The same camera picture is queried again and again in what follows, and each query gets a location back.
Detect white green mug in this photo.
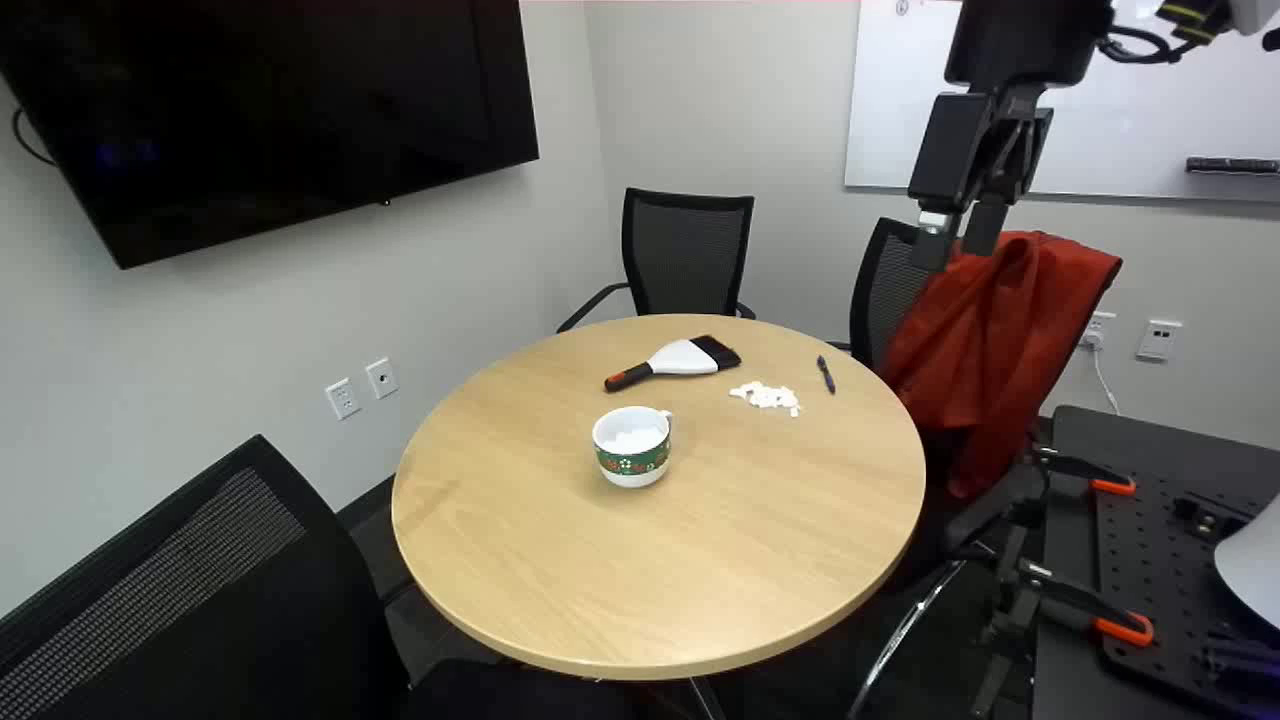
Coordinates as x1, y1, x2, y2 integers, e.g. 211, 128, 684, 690
591, 405, 674, 486

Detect blue pen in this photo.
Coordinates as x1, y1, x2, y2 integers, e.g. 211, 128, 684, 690
816, 356, 838, 397

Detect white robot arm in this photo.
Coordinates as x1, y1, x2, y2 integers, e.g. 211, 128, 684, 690
910, 0, 1280, 255

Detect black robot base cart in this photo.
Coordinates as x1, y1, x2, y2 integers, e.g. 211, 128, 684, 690
1033, 406, 1280, 720

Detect white black scraper brush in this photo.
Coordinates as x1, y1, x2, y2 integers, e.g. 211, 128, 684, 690
605, 337, 740, 393

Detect black mesh office chair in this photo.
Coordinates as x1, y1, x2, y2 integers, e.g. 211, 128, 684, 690
566, 189, 758, 326

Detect round wooden table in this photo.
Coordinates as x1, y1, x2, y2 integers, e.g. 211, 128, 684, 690
393, 316, 928, 679

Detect white paper scraps pile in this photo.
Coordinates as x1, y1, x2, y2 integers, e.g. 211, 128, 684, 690
730, 380, 803, 417

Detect chair with red jacket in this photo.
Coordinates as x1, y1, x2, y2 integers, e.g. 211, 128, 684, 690
847, 214, 954, 369

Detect red jacket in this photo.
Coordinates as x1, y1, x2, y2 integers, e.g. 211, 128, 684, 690
886, 230, 1126, 500

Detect black near office chair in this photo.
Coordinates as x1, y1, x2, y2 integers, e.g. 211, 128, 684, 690
0, 436, 406, 720

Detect white wall outlet plate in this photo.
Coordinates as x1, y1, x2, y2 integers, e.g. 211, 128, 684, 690
364, 356, 402, 399

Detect white wall data plate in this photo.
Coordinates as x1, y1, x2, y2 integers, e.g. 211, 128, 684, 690
323, 376, 360, 420

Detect orange handled clamp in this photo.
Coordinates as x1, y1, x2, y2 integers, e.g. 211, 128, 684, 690
1018, 558, 1157, 649
1033, 448, 1139, 500

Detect white outlet right wall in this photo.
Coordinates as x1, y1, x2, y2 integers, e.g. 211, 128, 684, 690
1137, 316, 1186, 364

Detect black wall television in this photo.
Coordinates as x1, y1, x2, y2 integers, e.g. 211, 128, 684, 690
0, 0, 541, 269

